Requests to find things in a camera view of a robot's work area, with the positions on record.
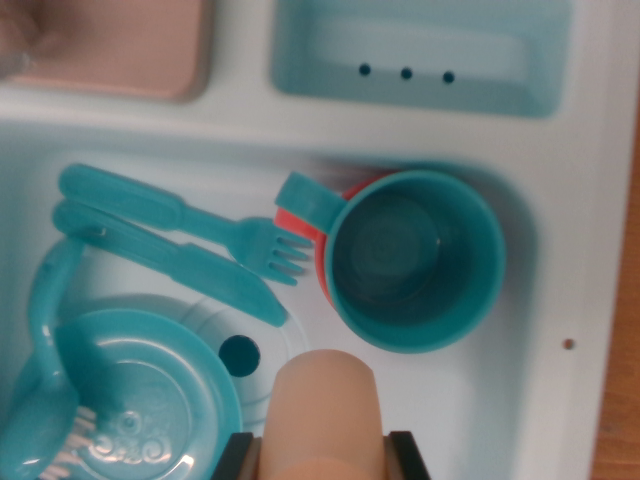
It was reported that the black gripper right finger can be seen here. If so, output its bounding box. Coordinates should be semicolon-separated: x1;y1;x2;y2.
383;430;432;480

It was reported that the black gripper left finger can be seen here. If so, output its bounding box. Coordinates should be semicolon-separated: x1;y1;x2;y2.
213;432;264;480

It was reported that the cream detergent bottle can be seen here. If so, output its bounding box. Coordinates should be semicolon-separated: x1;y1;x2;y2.
254;348;387;480

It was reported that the light blue toy sink unit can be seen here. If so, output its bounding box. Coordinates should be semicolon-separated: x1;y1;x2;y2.
0;0;632;480

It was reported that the teal plastic plate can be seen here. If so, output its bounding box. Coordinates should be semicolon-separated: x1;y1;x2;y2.
52;308;245;480

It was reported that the teal plastic mug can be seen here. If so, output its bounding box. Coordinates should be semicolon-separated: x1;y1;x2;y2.
275;169;508;355

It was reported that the teal plastic knife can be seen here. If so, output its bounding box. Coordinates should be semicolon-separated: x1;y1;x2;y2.
51;199;290;329

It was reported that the orange plastic mug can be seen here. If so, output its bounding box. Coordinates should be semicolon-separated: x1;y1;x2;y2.
273;174;401;311

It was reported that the teal plastic fork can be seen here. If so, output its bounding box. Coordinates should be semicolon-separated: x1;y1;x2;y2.
58;163;312;287

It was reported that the grey toy faucet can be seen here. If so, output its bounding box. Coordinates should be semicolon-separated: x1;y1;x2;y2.
0;0;214;105

